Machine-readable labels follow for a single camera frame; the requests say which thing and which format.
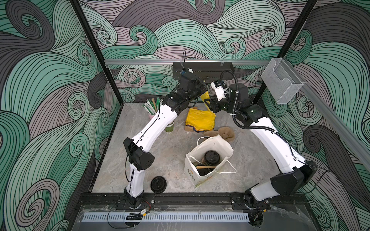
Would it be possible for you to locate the wooden stirrer stick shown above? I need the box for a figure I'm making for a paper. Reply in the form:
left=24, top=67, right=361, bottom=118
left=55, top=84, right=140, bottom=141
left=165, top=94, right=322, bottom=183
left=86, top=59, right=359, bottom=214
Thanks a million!
left=195, top=166, right=217, bottom=169

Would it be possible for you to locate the pink holder with straws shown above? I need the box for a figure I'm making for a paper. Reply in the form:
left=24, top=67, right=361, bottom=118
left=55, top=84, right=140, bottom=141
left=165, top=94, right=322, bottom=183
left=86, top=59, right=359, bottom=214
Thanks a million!
left=143, top=98, right=162, bottom=120

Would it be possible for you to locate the clear acrylic wall holder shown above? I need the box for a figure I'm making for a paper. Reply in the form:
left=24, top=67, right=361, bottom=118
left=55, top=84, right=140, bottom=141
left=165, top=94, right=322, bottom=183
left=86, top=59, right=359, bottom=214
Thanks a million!
left=261, top=58, right=304, bottom=105

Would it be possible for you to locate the single yellow napkin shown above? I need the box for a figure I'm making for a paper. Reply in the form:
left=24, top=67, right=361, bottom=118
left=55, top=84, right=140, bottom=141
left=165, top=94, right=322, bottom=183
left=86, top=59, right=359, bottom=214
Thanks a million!
left=200, top=91, right=210, bottom=111

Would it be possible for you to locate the black cup lid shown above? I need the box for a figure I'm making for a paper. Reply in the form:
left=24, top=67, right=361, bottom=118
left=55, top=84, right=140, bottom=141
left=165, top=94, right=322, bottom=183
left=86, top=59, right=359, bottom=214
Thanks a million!
left=197, top=168, right=210, bottom=176
left=203, top=150, right=221, bottom=166

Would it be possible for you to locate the white paper gift bag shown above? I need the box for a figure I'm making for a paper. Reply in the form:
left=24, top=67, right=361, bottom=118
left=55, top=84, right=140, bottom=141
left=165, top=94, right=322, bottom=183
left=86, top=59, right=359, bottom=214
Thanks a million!
left=184, top=135, right=237, bottom=187

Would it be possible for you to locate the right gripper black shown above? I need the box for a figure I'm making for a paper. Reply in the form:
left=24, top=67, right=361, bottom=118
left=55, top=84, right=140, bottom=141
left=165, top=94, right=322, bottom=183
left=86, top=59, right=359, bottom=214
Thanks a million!
left=204, top=94, right=239, bottom=116

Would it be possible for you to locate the stack of green paper cups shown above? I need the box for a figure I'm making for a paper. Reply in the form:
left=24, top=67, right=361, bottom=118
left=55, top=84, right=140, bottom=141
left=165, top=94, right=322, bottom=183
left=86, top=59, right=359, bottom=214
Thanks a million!
left=164, top=121, right=174, bottom=133

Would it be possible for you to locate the stack of black cup lids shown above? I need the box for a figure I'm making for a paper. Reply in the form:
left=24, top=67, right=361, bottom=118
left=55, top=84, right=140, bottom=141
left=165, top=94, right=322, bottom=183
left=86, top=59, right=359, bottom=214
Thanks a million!
left=150, top=176, right=167, bottom=193

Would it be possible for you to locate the brown pulp cup carrier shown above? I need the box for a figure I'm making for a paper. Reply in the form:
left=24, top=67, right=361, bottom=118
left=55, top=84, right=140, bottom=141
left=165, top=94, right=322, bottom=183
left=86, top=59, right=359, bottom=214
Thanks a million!
left=203, top=127, right=236, bottom=142

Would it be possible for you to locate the black wall tray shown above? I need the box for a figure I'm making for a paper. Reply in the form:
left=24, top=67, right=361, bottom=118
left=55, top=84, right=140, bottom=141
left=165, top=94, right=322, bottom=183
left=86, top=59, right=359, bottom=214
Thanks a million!
left=172, top=61, right=235, bottom=83

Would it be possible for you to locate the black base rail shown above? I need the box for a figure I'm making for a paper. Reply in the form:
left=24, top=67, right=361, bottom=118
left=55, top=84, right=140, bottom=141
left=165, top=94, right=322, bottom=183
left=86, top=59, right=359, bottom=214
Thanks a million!
left=77, top=192, right=304, bottom=210

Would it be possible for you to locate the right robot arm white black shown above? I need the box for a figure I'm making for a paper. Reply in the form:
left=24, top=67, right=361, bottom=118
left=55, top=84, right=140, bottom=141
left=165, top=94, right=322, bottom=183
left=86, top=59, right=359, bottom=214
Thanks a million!
left=206, top=70, right=318, bottom=206

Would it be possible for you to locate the white slotted cable duct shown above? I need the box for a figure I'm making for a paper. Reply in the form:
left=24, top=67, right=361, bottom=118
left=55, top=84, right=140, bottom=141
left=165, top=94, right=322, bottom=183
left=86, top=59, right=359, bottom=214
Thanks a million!
left=81, top=212, right=250, bottom=223

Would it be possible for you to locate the yellow napkin stack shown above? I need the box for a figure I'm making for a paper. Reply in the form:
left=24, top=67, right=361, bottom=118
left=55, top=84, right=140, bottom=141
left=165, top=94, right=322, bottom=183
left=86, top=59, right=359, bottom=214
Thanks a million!
left=185, top=108, right=216, bottom=133

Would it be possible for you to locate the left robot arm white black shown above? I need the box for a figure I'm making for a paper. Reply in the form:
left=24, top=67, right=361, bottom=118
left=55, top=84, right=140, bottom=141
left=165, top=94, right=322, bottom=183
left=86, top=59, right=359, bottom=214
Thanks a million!
left=123, top=73, right=208, bottom=208

